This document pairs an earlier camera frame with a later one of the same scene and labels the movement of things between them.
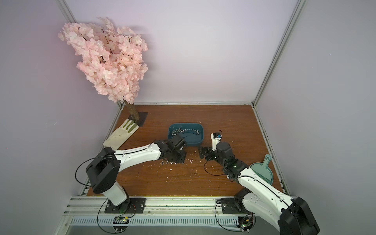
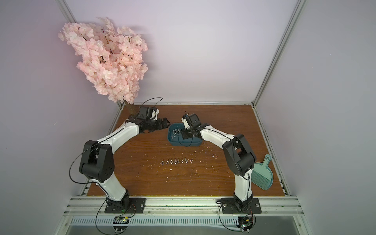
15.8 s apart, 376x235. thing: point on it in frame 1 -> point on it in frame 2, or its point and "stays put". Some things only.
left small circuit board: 120,220 stays put
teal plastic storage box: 193,133 stays put
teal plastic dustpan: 263,169 stays put
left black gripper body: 177,156 -> 153,125
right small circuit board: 245,222 stays put
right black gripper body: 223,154 -> 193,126
